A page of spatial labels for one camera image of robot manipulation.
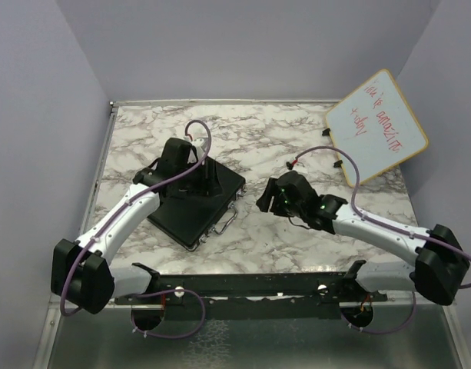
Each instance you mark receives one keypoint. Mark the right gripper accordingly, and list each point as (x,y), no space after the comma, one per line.
(263,202)

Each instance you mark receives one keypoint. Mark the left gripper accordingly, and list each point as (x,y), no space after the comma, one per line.
(203,187)

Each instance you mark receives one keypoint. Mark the black foam-lined poker case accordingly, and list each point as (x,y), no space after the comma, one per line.
(191,215)

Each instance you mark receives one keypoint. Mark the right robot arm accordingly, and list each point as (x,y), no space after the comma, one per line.
(431,262)

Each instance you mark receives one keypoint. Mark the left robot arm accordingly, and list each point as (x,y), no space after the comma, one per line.
(80,269)

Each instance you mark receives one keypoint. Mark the white dry-erase board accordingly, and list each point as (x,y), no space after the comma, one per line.
(376,127)

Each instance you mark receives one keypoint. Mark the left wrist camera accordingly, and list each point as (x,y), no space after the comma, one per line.
(198,148)

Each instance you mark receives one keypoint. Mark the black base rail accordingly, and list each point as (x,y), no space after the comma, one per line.
(185,297)

